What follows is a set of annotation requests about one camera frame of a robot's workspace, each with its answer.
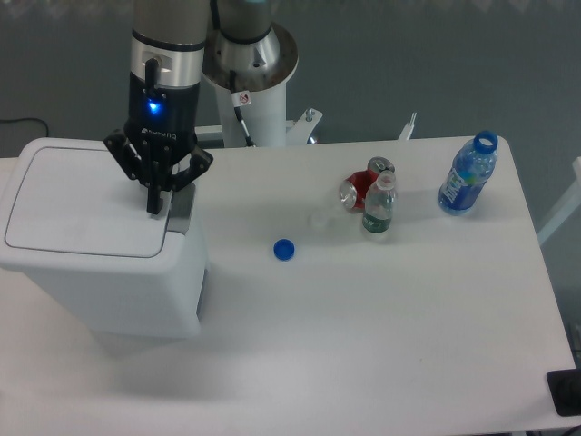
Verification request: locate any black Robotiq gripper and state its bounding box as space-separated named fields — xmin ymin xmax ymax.
xmin=103 ymin=73 xmax=213 ymax=214

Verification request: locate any white trash can lid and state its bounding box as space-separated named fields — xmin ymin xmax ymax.
xmin=1 ymin=140 xmax=168 ymax=258

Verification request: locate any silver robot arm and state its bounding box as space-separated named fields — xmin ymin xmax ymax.
xmin=104 ymin=1 xmax=299 ymax=214

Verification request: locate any white plastic trash can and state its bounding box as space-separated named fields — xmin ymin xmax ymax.
xmin=1 ymin=138 xmax=209 ymax=338

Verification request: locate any blue bottle cap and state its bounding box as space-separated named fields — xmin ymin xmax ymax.
xmin=272 ymin=238 xmax=295 ymax=262

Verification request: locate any crushed red soda can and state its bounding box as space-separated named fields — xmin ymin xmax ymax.
xmin=339 ymin=156 xmax=395 ymax=212

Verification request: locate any clear green-label water bottle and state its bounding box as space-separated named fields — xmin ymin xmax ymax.
xmin=362 ymin=170 xmax=397 ymax=234

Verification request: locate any blue drink bottle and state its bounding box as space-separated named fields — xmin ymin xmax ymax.
xmin=438 ymin=130 xmax=498 ymax=215

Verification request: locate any white furniture leg right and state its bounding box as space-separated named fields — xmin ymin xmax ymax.
xmin=537 ymin=157 xmax=580 ymax=246

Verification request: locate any black device at edge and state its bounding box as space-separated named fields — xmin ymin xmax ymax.
xmin=547 ymin=369 xmax=580 ymax=417

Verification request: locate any black cable on pedestal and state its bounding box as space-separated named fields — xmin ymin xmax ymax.
xmin=228 ymin=68 xmax=257 ymax=148

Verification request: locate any white metal base frame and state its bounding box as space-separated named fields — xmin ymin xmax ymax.
xmin=195 ymin=108 xmax=418 ymax=146

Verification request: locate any black floor cable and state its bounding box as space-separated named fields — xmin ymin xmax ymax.
xmin=0 ymin=117 xmax=49 ymax=137

